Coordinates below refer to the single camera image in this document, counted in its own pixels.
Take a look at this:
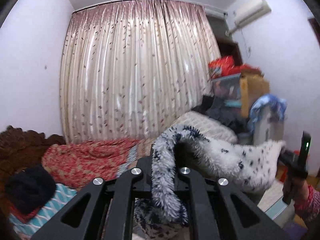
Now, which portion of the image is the white fluffy spotted sweater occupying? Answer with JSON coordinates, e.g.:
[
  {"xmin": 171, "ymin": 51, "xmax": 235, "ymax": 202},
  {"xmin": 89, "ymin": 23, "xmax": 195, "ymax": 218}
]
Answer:
[{"xmin": 134, "ymin": 125, "xmax": 286, "ymax": 239}]

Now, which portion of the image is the brown wooden headboard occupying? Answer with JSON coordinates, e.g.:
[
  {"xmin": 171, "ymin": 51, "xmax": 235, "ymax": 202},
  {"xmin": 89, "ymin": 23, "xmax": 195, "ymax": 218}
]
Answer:
[{"xmin": 1, "ymin": 126, "xmax": 66, "ymax": 206}]

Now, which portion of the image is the black knitted garment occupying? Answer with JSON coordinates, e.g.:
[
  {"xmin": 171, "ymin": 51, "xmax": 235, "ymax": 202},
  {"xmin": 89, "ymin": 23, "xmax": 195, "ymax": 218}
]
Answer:
[{"xmin": 4, "ymin": 165, "xmax": 56, "ymax": 215}]

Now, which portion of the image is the white wall air conditioner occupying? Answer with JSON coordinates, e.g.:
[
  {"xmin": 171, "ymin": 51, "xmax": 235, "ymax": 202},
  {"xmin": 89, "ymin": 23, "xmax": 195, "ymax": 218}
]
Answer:
[{"xmin": 234, "ymin": 0, "xmax": 271, "ymax": 27}]

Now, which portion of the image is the teal white patterned pillow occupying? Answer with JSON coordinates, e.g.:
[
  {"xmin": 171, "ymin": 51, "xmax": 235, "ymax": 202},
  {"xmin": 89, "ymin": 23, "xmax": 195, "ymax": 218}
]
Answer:
[{"xmin": 9, "ymin": 183, "xmax": 77, "ymax": 239}]

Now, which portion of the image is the right hand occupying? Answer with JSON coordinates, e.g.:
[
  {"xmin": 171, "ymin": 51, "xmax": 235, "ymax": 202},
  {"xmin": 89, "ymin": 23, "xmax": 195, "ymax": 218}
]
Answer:
[{"xmin": 292, "ymin": 178, "xmax": 309, "ymax": 203}]

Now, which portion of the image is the blue white cloth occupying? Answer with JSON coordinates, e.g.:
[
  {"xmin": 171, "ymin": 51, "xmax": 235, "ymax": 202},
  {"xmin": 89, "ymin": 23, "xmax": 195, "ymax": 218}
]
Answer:
[{"xmin": 248, "ymin": 94, "xmax": 287, "ymax": 132}]

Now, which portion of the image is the pink beige floral curtain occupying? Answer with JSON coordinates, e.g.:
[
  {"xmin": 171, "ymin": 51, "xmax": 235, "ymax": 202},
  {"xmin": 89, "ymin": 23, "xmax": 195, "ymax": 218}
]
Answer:
[{"xmin": 60, "ymin": 0, "xmax": 220, "ymax": 143}]

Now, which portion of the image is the red floral quilt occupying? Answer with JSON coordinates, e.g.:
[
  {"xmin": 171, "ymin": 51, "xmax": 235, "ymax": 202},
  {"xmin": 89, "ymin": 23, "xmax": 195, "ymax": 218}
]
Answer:
[{"xmin": 41, "ymin": 138, "xmax": 154, "ymax": 191}]

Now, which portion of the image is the grey white cabinet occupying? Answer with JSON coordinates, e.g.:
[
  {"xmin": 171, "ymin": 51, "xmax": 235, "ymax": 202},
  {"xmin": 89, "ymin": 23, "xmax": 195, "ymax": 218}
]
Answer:
[{"xmin": 237, "ymin": 106, "xmax": 284, "ymax": 145}]

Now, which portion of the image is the brown cardboard box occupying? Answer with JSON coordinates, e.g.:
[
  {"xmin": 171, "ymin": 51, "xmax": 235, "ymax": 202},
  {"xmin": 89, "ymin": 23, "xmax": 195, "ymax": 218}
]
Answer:
[{"xmin": 240, "ymin": 74, "xmax": 270, "ymax": 118}]

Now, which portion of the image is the red patterned sleeve forearm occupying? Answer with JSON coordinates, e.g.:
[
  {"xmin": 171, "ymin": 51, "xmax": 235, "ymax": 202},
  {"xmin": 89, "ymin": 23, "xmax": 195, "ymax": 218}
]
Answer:
[{"xmin": 294, "ymin": 185, "xmax": 320, "ymax": 228}]

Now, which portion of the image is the dark clothes pile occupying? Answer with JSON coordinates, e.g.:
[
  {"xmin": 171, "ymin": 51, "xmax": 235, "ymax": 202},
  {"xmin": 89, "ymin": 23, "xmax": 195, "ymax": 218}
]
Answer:
[{"xmin": 191, "ymin": 95, "xmax": 249, "ymax": 134}]

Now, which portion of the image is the red plastic bag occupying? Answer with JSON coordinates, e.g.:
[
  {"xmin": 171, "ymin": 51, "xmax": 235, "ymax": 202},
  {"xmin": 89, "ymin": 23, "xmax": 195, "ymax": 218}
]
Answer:
[{"xmin": 208, "ymin": 56, "xmax": 262, "ymax": 79}]

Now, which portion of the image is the clear plastic storage box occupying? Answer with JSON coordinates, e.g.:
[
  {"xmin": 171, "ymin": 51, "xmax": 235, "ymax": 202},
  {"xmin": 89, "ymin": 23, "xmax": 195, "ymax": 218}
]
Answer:
[{"xmin": 212, "ymin": 74, "xmax": 241, "ymax": 100}]

